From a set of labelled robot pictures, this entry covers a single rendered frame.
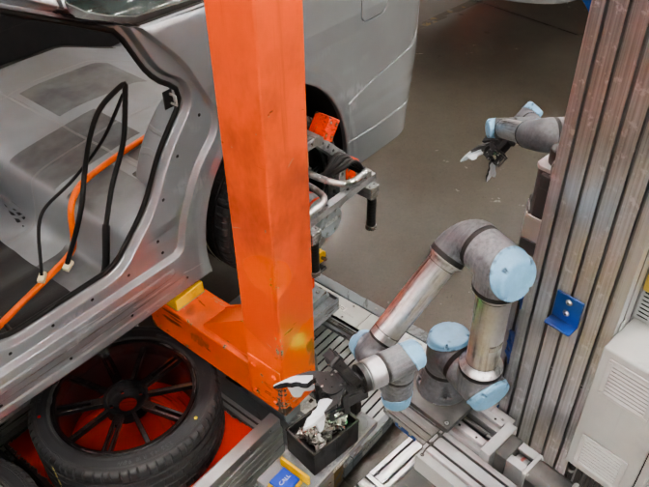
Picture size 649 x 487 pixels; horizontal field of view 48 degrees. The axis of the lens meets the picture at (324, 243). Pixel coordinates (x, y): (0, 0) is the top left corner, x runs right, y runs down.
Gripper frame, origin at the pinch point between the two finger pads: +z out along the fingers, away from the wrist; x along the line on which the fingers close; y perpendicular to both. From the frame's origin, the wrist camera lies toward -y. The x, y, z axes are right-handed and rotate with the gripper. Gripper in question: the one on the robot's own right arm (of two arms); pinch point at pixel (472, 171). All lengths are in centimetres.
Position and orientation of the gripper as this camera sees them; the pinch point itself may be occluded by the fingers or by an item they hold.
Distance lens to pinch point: 302.3
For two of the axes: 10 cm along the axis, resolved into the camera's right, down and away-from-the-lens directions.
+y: 1.0, 5.2, -8.5
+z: -6.2, 7.0, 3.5
